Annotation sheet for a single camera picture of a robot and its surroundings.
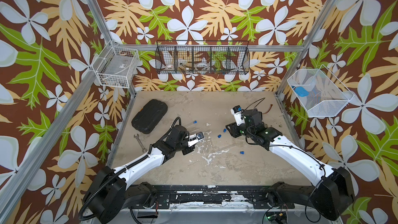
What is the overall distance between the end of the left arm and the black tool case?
0.34m

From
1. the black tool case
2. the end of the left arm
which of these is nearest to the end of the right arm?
the end of the left arm

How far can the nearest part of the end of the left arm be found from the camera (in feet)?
2.00

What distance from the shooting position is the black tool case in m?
0.97

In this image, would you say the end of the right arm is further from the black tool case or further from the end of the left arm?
the black tool case
